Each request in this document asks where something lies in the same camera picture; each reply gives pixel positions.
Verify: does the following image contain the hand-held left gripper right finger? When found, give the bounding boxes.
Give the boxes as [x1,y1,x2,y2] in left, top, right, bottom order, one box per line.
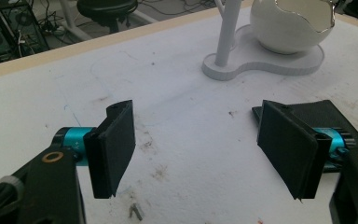
[256,99,355,201]

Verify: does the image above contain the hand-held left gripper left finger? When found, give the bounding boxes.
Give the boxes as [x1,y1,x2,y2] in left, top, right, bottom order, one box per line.
[54,99,137,200]

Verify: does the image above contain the white stand with pole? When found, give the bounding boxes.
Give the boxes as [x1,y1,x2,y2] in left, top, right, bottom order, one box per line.
[201,0,325,82]

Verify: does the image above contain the white eggshell bowl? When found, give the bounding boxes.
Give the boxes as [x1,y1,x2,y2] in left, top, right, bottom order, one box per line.
[249,0,337,56]

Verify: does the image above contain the black round stool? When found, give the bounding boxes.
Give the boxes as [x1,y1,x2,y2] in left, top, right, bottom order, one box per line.
[76,0,140,34]

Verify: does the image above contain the black computer tower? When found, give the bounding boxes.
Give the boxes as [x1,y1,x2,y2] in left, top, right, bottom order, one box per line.
[0,0,50,67]

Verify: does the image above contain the white metal frame leg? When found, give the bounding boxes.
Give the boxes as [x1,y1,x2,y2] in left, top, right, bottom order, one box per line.
[58,0,91,42]

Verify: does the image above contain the black cables on floor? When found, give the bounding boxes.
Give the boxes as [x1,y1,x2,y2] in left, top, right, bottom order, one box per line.
[136,0,218,17]

